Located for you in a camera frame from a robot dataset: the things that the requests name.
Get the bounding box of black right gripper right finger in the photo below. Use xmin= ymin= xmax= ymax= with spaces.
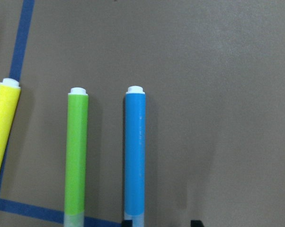
xmin=190 ymin=220 xmax=204 ymax=227

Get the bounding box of green highlighter pen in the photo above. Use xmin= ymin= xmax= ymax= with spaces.
xmin=63 ymin=87 xmax=89 ymax=227

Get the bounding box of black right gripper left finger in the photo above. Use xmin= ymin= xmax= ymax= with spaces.
xmin=121 ymin=220 xmax=133 ymax=227

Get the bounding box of blue highlighter pen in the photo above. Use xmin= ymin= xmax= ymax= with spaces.
xmin=124 ymin=86 xmax=145 ymax=227

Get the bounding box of yellow highlighter pen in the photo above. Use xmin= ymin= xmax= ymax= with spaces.
xmin=0 ymin=78 xmax=21 ymax=168

